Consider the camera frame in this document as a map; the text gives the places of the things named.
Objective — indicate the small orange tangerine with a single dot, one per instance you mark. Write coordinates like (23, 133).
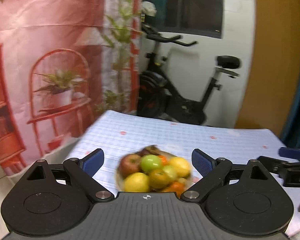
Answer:
(163, 159)

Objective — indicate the red apple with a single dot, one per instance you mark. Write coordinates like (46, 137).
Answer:
(129, 164)

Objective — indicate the pink printed backdrop cloth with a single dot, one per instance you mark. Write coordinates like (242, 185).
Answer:
(62, 64)

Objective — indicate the yellow green apple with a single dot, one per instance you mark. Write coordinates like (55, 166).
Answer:
(171, 172)

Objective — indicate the large yellow lemon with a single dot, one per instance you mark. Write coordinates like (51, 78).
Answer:
(181, 165)

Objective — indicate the blue plaid tablecloth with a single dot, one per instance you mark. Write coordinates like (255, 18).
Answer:
(133, 217)

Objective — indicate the orange tangerine front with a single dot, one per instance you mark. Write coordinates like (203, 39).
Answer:
(176, 187)

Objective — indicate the small tan longan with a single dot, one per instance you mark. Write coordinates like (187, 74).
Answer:
(183, 181)

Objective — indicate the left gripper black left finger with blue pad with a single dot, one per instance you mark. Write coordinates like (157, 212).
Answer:
(78, 173)

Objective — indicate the brown wooden board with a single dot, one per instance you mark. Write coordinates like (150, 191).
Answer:
(275, 67)

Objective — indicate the brown orange round fruit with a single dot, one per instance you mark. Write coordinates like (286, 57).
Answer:
(158, 179)

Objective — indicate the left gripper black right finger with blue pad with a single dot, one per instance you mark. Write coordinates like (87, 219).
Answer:
(215, 174)

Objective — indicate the dark window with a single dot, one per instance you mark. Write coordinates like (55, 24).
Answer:
(196, 17)

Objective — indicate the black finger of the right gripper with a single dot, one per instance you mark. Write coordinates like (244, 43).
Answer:
(275, 166)
(291, 153)

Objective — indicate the small green fruit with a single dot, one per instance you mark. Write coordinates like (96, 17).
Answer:
(150, 162)

